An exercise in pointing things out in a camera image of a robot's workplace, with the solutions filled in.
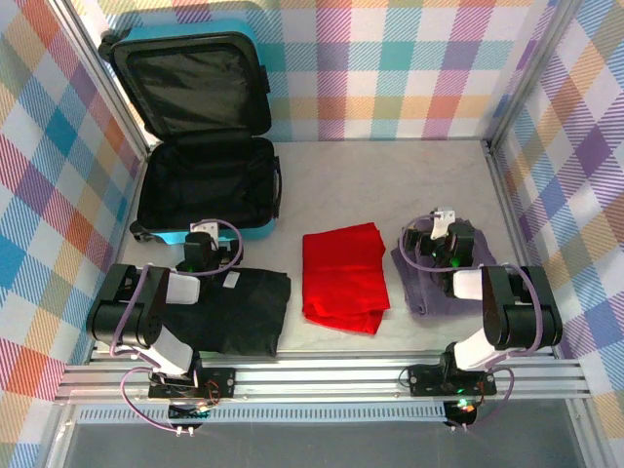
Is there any purple garment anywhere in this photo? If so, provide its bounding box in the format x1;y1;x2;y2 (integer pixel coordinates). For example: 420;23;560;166
391;228;498;317

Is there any black garment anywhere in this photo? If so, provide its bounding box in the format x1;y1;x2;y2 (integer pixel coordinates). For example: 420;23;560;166
165;265;293;357

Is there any blue hard-shell suitcase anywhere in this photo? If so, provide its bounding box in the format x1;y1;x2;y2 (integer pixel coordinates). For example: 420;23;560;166
97;18;284;245

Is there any red garment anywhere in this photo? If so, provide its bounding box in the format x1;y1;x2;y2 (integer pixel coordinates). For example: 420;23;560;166
301;221;393;336

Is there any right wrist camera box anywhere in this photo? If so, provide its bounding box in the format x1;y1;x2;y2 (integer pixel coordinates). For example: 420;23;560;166
431;208;457;241

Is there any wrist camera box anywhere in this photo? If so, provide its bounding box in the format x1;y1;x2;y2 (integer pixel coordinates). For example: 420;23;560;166
431;208;457;241
189;218;220;240

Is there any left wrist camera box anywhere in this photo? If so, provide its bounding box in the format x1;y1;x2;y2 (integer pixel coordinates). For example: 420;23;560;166
189;218;220;240

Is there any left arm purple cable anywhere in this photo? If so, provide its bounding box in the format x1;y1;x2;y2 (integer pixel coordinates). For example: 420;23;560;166
109;218;245;433

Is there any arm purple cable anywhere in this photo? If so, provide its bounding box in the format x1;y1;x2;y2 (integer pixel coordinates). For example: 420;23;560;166
399;216;542;430
109;218;245;433

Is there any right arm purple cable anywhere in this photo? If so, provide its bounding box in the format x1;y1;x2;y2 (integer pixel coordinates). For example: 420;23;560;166
399;216;542;430

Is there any aluminium side rail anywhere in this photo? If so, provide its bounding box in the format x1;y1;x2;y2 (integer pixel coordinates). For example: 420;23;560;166
86;148;150;365
485;139;557;360

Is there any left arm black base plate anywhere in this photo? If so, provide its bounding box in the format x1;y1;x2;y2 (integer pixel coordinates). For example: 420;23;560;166
148;366;238;400

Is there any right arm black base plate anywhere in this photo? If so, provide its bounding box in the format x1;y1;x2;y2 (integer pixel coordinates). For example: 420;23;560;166
407;364;498;397

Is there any aluminium mounting rail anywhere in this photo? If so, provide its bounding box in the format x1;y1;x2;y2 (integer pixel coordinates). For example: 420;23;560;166
53;340;594;405

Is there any aluminium frame post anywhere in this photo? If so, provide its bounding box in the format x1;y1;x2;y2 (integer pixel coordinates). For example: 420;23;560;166
480;0;584;152
48;0;150;162

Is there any perforated metal cable tray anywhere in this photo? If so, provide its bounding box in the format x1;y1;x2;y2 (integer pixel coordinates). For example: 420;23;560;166
76;407;449;425

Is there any aluminium frame strut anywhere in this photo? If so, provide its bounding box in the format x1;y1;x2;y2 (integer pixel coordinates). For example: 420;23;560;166
574;399;618;468
43;404;79;468

